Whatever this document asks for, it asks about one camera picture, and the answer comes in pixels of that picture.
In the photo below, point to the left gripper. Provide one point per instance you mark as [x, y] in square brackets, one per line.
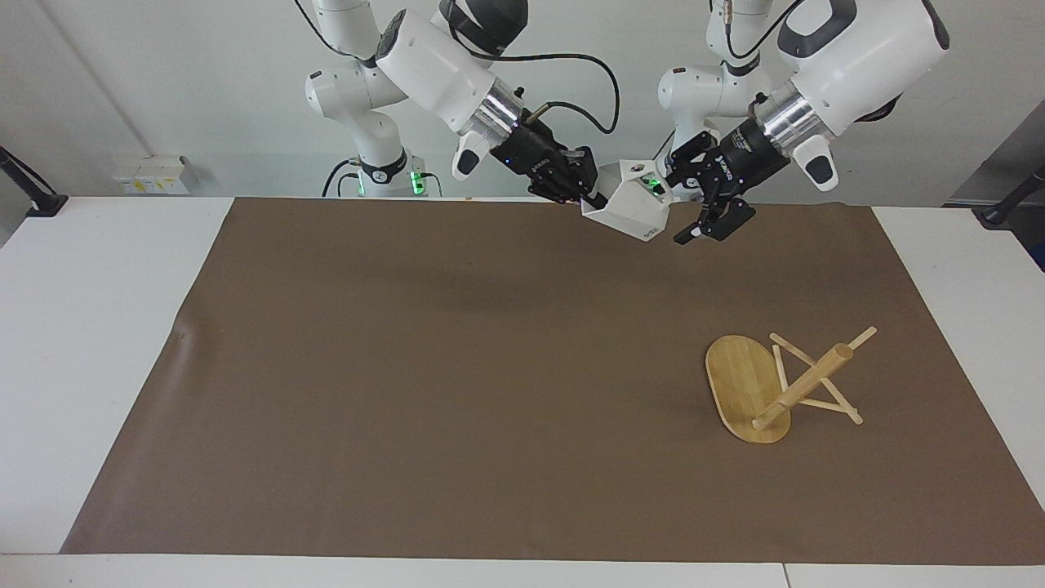
[747, 159]

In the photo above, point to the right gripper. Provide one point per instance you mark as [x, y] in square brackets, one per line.
[531, 151]

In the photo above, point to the white hexagonal cup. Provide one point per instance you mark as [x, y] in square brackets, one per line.
[629, 208]

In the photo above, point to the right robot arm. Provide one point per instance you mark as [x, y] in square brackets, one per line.
[424, 57]

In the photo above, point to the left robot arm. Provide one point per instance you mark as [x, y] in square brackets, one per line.
[857, 57]

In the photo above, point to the wooden cup rack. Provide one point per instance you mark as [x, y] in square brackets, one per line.
[739, 384]

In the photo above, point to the black stand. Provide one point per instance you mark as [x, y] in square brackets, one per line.
[37, 196]
[1000, 211]

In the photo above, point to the white wall socket box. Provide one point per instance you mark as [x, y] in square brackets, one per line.
[151, 175]

